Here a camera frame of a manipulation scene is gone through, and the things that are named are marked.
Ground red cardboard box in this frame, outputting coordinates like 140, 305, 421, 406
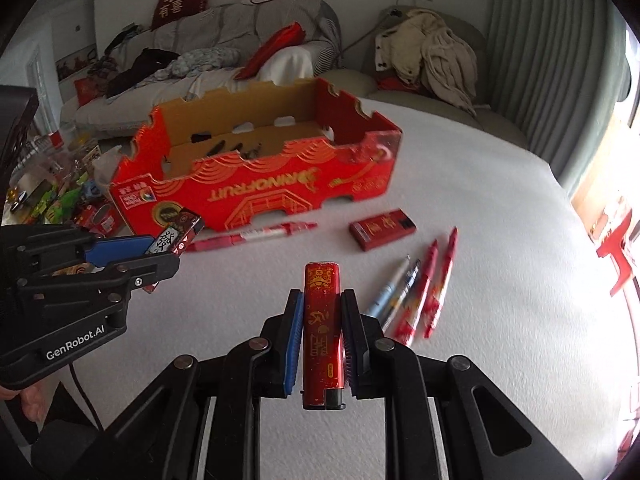
109, 77, 403, 238

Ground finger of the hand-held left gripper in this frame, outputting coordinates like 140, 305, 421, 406
15, 227, 164, 273
20, 254, 181, 307

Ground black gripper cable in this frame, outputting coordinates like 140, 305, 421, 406
67, 360, 107, 433

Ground red bag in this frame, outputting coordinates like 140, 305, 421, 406
74, 76, 108, 108

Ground grey patterned cloth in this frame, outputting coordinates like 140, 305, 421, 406
152, 47, 241, 81

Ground red cushion with characters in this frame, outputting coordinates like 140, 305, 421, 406
150, 0, 216, 32

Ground cream jacket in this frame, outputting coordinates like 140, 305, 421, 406
374, 9, 451, 91

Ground green armchair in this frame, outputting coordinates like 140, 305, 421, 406
320, 7, 531, 151

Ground plain red cushion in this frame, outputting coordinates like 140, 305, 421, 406
234, 21, 307, 81

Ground red cloth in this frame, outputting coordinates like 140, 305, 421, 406
377, 76, 426, 92

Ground black clothing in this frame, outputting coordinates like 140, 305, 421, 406
105, 47, 181, 98

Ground white fringed throw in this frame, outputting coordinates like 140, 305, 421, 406
257, 45, 316, 86

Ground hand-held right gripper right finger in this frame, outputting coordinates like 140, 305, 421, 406
341, 289, 587, 480

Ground small red box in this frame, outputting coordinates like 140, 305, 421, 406
348, 208, 417, 251

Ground green curtain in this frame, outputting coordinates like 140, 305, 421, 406
482, 0, 636, 201

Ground red gold-print lighter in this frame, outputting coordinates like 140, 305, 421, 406
301, 261, 347, 411

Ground red patterned pen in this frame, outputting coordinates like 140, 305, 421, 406
392, 239, 440, 347
422, 226, 459, 327

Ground grey striped sofa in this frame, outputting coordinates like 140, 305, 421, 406
60, 0, 343, 138

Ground multicoloured cloth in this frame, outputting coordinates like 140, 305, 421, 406
87, 45, 121, 81

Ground pile of snack packets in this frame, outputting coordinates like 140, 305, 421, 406
5, 127, 121, 238

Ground landscape wall picture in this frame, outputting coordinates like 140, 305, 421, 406
55, 50, 98, 81

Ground dark translucent pen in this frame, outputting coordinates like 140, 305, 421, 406
382, 259, 422, 333

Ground person's left hand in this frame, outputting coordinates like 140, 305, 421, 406
0, 382, 57, 426

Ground grey charging cable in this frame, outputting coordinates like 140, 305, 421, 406
342, 7, 406, 68

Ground red pen white label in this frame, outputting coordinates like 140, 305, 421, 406
182, 221, 319, 253

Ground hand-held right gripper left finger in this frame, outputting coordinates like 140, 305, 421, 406
55, 288, 306, 480

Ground red plastic chair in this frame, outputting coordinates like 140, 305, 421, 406
595, 210, 640, 296

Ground clear plastic bag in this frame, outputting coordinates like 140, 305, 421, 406
92, 145, 133, 186

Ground clear white pen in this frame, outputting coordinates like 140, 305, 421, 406
364, 254, 412, 332

